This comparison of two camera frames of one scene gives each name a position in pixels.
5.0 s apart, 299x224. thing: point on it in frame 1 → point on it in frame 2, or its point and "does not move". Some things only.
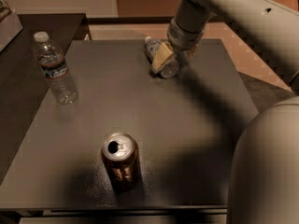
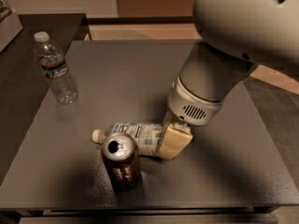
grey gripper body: x=183 y=38 → x=189 y=106
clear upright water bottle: x=50 y=59 does not move
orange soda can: x=121 y=154 does not move
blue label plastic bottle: x=151 y=47 → x=149 y=135
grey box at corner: x=10 y=28 does not move
